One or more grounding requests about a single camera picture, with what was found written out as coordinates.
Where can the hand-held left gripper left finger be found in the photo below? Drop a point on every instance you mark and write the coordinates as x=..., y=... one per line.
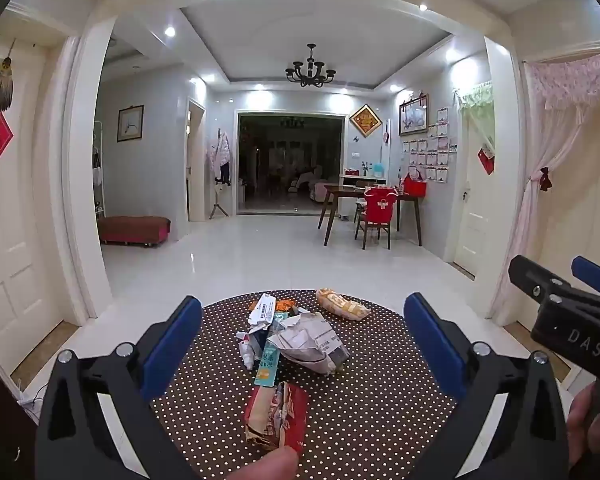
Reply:
x=172, y=345

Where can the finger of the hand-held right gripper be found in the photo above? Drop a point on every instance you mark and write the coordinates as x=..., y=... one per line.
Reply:
x=532, y=275
x=595, y=272

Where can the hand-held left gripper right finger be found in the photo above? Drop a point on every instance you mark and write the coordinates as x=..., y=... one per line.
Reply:
x=432, y=345

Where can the blue and white medicine box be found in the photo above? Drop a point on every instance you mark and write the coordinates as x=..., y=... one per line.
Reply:
x=262, y=310

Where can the person's right hand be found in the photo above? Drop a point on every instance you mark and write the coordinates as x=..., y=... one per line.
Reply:
x=582, y=425

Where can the person's left hand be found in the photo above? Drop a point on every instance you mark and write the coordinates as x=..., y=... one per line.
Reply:
x=265, y=465

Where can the small white tube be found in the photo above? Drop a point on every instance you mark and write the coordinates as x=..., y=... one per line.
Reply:
x=247, y=352

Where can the dark red curtain bow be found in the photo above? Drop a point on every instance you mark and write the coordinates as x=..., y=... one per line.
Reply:
x=545, y=179

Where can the teal sachet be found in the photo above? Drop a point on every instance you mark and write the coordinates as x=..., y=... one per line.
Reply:
x=267, y=365

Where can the yellow bread packet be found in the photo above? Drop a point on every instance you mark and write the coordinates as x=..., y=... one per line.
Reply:
x=342, y=305

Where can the orange packet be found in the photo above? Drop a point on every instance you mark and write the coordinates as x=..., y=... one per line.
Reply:
x=285, y=306

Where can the crumpled grey paper package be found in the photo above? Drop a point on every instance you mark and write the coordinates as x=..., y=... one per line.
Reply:
x=310, y=340

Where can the red upholstered bench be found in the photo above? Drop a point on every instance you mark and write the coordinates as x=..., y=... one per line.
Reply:
x=132, y=227

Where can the red snack packet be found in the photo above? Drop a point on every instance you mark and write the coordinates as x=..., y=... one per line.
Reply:
x=280, y=410

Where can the red door hanging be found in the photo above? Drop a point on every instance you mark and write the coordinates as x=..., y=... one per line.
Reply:
x=486, y=157

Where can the wooden chair with red cover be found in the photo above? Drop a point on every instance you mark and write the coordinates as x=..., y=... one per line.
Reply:
x=379, y=207

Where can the red gift bag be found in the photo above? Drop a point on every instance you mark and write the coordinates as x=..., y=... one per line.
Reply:
x=415, y=184

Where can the pink curtain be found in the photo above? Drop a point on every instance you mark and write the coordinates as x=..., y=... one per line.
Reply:
x=565, y=125

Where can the wooden dining table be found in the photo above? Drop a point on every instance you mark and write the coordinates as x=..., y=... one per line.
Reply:
x=342, y=191

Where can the white panel door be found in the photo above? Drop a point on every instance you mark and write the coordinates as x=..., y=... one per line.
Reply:
x=10, y=260

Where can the green curtain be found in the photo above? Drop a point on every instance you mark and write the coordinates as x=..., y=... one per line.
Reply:
x=477, y=100

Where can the light blue box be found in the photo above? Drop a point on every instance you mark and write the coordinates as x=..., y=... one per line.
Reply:
x=378, y=169

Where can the dark cabinet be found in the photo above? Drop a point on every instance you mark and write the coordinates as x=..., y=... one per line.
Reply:
x=0, y=410

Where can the coat stand with clothes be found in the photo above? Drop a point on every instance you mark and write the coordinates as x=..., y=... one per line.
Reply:
x=220, y=157

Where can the large framed picture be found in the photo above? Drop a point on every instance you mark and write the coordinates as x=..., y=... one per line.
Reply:
x=413, y=116

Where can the sliding glass door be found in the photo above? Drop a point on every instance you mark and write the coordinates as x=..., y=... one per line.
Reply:
x=290, y=160

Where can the small framed picture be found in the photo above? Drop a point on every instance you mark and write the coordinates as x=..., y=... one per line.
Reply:
x=130, y=123

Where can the diamond-shaped framed picture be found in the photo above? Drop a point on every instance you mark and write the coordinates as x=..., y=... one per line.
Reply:
x=366, y=121

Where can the black chandelier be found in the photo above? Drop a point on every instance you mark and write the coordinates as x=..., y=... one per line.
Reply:
x=310, y=71

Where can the wall of paper sheets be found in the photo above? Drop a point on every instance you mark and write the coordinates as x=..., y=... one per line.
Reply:
x=432, y=152

